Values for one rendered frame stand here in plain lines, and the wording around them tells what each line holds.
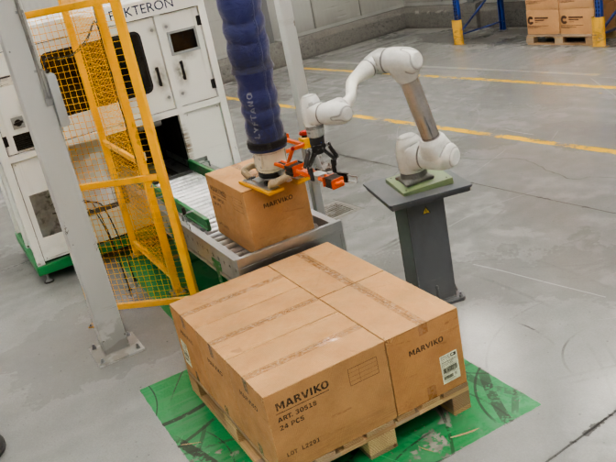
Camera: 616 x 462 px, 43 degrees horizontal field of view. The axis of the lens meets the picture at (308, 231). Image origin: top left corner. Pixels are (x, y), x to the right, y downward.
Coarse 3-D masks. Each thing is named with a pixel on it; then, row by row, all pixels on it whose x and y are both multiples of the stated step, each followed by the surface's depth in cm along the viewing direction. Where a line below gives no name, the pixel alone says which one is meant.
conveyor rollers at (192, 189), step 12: (180, 180) 633; (192, 180) 628; (204, 180) 622; (180, 192) 605; (192, 192) 593; (204, 192) 587; (192, 204) 565; (204, 204) 560; (180, 216) 552; (216, 228) 509; (216, 240) 490; (228, 240) 485; (240, 252) 461
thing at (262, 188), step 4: (252, 176) 442; (244, 180) 446; (248, 180) 445; (244, 184) 444; (248, 184) 440; (252, 184) 438; (256, 184) 436; (260, 184) 435; (264, 184) 431; (252, 188) 437; (256, 188) 433; (260, 188) 431; (264, 188) 428; (268, 188) 427; (272, 188) 426; (276, 188) 427; (280, 188) 426; (264, 192) 426; (268, 192) 423; (272, 192) 423; (276, 192) 425
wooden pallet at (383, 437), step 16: (192, 384) 428; (464, 384) 364; (208, 400) 416; (432, 400) 357; (448, 400) 366; (464, 400) 366; (224, 416) 399; (400, 416) 350; (416, 416) 354; (240, 432) 365; (368, 432) 344; (384, 432) 347; (256, 448) 349; (336, 448) 341; (352, 448) 341; (368, 448) 346; (384, 448) 350
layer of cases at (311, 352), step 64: (320, 256) 434; (192, 320) 390; (256, 320) 376; (320, 320) 364; (384, 320) 352; (448, 320) 350; (256, 384) 322; (320, 384) 324; (384, 384) 341; (448, 384) 360; (320, 448) 333
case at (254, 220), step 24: (240, 168) 483; (216, 192) 477; (240, 192) 437; (288, 192) 449; (216, 216) 494; (240, 216) 451; (264, 216) 446; (288, 216) 453; (312, 216) 461; (240, 240) 467; (264, 240) 450
